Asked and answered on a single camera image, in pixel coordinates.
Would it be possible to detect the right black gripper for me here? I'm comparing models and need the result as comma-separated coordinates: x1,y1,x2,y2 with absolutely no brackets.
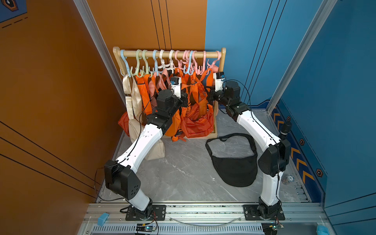
205,85,233,108

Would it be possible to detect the dark orange sling bag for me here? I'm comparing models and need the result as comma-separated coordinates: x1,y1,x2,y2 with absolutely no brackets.
171,68,214,142

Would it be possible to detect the bright orange sling bag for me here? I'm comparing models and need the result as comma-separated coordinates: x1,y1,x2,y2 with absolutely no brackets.
136,75,181,138

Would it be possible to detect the black sling bag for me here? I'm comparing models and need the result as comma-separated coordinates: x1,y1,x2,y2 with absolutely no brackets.
205,133,258,188

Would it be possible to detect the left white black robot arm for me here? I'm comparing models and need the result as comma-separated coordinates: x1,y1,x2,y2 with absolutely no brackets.
104,90,189,217

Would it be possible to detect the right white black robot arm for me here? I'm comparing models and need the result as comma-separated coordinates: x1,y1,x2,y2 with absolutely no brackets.
205,79,291,220

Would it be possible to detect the pink sling bag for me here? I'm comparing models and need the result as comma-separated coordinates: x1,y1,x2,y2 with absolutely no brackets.
148,69,170,109

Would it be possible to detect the beige sling bag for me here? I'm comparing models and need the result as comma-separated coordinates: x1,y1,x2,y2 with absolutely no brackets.
118,74,151,143

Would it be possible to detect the green plastic hook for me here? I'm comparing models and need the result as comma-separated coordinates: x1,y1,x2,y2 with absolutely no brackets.
130,50,144,77

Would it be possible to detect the blue plastic hook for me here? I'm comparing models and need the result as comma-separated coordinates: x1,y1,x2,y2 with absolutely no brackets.
120,50,132,76

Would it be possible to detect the black microphone stand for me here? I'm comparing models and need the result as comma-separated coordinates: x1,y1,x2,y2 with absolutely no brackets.
278,121,292,141

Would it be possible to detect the wooden hanging rack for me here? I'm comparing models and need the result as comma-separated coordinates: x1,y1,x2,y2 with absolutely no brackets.
113,47,226,139

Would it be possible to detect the small round clear cap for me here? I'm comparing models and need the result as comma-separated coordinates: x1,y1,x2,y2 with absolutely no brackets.
281,174,295,185

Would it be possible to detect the green circuit board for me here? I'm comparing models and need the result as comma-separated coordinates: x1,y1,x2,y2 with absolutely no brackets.
136,223,157,234

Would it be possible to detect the blue foam block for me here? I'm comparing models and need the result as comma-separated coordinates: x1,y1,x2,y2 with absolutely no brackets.
97,212,109,227

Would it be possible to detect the teal cloth corner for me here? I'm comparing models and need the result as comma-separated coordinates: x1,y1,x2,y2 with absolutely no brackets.
316,225,330,235

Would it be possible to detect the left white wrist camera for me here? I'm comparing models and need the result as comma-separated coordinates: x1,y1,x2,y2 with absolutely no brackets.
170,76,182,98

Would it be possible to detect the light pink strap bag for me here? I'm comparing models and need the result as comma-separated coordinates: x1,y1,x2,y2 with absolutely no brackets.
209,65,219,73

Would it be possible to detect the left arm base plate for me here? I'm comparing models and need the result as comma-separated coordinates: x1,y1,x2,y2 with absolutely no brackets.
125,204,166,221

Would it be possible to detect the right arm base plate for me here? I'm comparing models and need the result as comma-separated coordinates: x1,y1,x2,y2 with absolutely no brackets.
243,203,286,222

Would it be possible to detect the aluminium rail frame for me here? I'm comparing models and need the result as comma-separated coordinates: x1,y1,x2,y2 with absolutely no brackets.
78,202,336,235

